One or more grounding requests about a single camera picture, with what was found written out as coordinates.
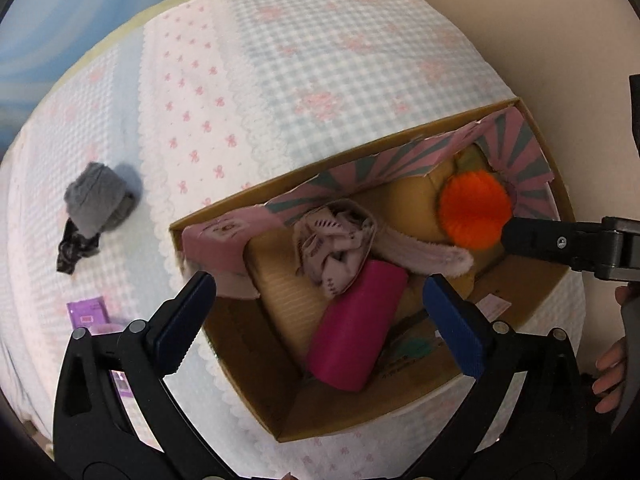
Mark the black scrunchie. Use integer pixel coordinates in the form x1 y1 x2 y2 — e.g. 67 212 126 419
56 219 100 275

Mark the checkered bed cover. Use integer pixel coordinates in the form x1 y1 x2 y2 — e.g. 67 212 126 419
0 0 586 480

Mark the light blue hanging sheet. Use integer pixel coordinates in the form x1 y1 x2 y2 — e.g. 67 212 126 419
1 0 164 152

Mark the purple patterned cloth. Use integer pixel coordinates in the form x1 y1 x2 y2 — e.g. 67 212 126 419
54 297 134 417

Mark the open cardboard box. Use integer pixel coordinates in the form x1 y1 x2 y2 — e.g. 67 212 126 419
169 100 586 442

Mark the orange pompom ball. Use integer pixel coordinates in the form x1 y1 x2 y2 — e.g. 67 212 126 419
437 170 513 250

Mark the grey folded sock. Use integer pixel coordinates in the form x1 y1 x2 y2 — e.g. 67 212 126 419
64 162 136 238

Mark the magenta cloth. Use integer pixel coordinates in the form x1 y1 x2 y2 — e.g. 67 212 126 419
307 260 409 392

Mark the beige patterned sock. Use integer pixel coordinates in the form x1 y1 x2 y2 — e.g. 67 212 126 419
293 200 378 299

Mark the person's right hand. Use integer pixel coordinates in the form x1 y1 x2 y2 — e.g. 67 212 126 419
591 284 640 414

